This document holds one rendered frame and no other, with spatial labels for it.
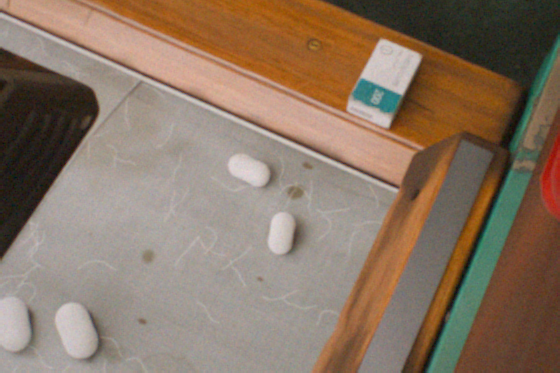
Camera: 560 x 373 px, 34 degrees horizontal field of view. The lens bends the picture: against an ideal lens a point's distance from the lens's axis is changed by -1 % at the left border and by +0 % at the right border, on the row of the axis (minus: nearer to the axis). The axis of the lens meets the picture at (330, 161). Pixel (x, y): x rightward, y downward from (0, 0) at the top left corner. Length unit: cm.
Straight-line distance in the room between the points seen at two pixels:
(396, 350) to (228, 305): 17
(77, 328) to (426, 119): 29
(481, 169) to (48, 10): 37
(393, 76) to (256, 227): 15
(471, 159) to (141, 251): 24
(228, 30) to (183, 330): 23
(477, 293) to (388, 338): 6
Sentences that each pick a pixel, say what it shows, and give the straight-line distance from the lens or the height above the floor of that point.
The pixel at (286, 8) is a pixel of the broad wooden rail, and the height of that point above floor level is 76.
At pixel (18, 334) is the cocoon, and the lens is 63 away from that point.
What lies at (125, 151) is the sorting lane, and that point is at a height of 74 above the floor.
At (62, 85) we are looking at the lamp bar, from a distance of 32.
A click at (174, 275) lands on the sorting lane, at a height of 74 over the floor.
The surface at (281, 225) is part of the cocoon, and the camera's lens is 64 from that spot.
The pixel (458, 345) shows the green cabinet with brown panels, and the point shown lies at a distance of 50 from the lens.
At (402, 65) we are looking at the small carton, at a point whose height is 79.
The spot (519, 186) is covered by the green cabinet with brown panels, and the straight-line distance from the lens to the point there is 55.
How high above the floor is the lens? 135
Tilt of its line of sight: 63 degrees down
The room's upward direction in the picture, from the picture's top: 10 degrees clockwise
